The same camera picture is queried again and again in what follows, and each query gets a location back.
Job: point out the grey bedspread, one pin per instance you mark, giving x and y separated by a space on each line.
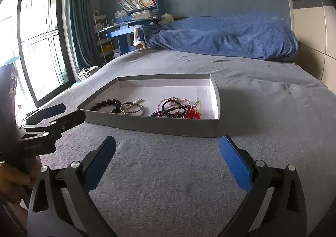
262 110

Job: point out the beige wardrobe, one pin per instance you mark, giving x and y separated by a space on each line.
312 29

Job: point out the teal curtain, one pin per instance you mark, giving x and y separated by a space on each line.
81 16

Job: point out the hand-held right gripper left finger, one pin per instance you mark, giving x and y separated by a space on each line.
101 163

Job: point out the stack of white papers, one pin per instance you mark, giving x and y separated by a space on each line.
143 15

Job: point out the white shelf rack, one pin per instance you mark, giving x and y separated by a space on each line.
101 42

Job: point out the silver bangle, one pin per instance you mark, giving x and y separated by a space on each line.
143 111
123 108

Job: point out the row of books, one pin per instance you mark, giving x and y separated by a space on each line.
139 0

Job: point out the red bead jewelry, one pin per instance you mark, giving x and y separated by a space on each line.
193 113

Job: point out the blue desk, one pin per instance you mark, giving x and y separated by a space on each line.
123 34

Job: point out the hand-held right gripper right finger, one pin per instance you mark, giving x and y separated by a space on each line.
235 163

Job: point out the blue fleece blanket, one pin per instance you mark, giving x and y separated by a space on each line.
223 34

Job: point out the gold wreath hair clip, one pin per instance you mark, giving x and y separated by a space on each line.
137 100

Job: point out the white plush toy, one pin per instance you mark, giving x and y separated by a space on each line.
167 18

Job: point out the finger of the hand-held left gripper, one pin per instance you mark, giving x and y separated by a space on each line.
71 120
52 110

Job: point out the grey cardboard tray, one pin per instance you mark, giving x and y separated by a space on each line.
147 126

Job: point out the person's left hand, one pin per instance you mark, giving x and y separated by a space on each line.
13 184

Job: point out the black framed window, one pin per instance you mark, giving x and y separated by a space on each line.
39 42

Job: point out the yellow object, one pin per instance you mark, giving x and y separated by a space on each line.
107 48

